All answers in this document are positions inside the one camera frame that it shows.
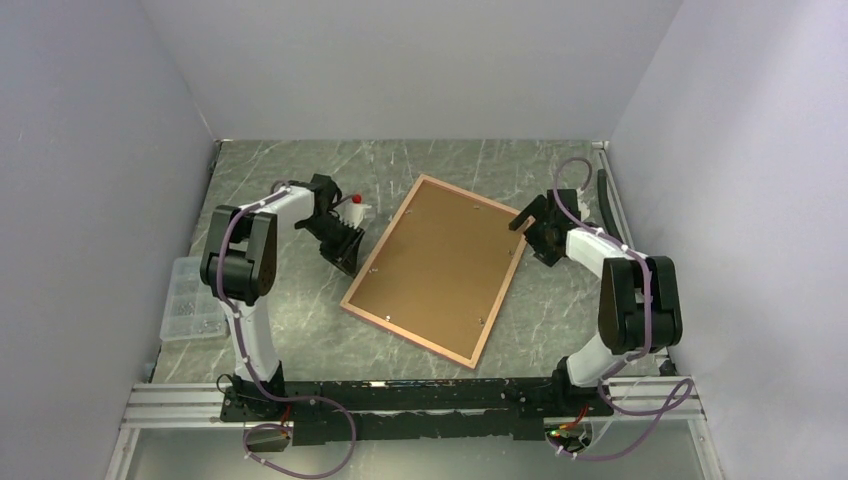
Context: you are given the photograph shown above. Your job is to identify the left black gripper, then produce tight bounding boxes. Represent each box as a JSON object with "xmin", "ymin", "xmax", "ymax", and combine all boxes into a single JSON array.
[{"xmin": 300, "ymin": 215, "xmax": 366, "ymax": 278}]

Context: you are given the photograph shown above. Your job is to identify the pink wooden picture frame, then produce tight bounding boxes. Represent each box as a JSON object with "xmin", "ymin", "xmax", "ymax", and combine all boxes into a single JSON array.
[{"xmin": 339, "ymin": 173, "xmax": 531, "ymax": 371}]

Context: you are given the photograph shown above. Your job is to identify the brown backing board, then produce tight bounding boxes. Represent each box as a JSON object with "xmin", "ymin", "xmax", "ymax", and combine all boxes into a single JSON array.
[{"xmin": 348, "ymin": 181, "xmax": 525, "ymax": 363}]

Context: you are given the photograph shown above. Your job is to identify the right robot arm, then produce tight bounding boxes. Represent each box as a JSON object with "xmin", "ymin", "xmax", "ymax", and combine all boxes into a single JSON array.
[{"xmin": 508, "ymin": 189, "xmax": 683, "ymax": 415}]

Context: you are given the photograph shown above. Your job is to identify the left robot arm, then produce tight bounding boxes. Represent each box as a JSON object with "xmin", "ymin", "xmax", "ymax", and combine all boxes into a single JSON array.
[{"xmin": 199, "ymin": 174, "xmax": 372, "ymax": 420}]

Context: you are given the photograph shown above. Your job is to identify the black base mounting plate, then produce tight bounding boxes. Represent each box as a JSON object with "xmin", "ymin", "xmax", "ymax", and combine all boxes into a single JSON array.
[{"xmin": 220, "ymin": 372, "xmax": 612, "ymax": 446}]

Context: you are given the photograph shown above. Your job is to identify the clear plastic screw box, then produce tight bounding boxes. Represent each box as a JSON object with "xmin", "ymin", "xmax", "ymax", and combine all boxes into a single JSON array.
[{"xmin": 160, "ymin": 257, "xmax": 229, "ymax": 342}]

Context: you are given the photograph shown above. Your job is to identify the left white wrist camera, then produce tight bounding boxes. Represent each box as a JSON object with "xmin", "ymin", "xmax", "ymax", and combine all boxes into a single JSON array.
[{"xmin": 333, "ymin": 193, "xmax": 375, "ymax": 229}]

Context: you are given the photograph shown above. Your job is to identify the black hose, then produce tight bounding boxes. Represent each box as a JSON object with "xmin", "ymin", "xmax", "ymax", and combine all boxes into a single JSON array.
[{"xmin": 596, "ymin": 168, "xmax": 627, "ymax": 243}]

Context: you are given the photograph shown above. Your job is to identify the aluminium extrusion rail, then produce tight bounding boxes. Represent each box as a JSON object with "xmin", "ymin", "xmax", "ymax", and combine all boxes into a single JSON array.
[{"xmin": 124, "ymin": 377, "xmax": 705, "ymax": 427}]

